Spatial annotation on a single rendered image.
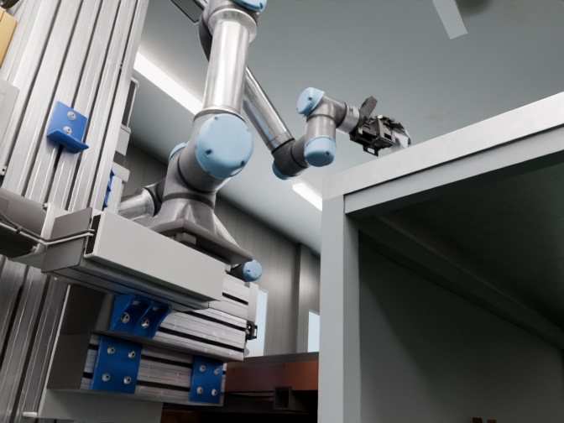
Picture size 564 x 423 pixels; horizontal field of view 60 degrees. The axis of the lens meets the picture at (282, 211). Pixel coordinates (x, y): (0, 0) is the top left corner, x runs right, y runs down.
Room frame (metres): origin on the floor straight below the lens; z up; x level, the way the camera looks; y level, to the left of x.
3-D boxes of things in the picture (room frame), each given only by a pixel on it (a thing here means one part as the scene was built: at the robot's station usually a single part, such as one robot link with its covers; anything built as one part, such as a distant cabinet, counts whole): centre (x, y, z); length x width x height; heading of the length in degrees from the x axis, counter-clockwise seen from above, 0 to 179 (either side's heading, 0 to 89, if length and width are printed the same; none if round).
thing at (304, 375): (1.50, 0.28, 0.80); 1.62 x 0.04 x 0.06; 47
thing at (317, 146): (1.03, -0.08, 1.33); 0.11 x 0.08 x 0.11; 30
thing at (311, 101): (1.02, -0.08, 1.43); 0.11 x 0.08 x 0.09; 120
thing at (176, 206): (1.00, 0.21, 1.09); 0.15 x 0.15 x 0.10
